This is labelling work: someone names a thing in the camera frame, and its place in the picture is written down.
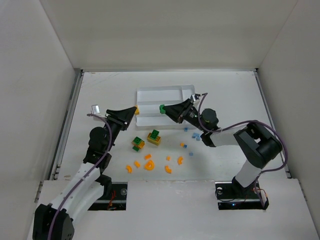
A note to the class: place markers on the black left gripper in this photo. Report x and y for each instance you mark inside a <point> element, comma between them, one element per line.
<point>116,118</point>

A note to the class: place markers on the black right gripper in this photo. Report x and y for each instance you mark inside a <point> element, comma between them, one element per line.
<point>185,111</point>

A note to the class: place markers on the yellow square lego brick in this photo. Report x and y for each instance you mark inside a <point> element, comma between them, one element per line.
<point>137,111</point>

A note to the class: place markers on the green square lego brick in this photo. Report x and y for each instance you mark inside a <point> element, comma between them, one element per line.
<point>161,109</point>

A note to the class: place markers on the large yellow green lego stack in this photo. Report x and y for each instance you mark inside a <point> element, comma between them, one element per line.
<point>154,137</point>

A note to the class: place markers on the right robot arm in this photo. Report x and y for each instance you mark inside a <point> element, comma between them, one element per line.
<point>258,142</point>

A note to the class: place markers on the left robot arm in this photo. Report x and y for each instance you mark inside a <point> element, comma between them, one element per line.
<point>57,219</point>

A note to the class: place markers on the light blue lego pair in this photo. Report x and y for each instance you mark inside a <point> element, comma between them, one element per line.
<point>195,135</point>

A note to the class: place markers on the orange curved lego right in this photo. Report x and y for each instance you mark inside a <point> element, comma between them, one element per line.
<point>180,160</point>

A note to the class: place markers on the orange curved lego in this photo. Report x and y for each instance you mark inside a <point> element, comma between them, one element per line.
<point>129,169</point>
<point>180,160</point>
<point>168,169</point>

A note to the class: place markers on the orange flat lego piece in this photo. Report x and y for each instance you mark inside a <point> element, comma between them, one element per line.
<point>148,156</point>

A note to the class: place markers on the orange small lego block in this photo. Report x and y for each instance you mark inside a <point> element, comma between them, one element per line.
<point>137,164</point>

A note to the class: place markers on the orange curved lego left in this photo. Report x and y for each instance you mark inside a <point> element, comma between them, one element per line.
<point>129,169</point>

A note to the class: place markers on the orange round lego piece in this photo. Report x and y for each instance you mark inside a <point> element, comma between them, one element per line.
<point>149,166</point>

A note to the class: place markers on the orange curved lego middle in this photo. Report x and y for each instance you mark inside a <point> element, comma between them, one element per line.
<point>168,169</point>

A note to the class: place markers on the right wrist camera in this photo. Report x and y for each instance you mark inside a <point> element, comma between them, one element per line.
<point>195,98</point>

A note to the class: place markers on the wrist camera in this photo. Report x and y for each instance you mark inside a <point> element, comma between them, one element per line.
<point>95,109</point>
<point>195,98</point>

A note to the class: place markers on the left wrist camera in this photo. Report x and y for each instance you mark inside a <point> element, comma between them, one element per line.
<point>95,109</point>

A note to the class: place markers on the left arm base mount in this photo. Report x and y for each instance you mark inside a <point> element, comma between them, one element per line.
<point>114,200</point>

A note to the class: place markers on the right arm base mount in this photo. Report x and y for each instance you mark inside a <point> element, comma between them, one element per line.
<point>231,198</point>

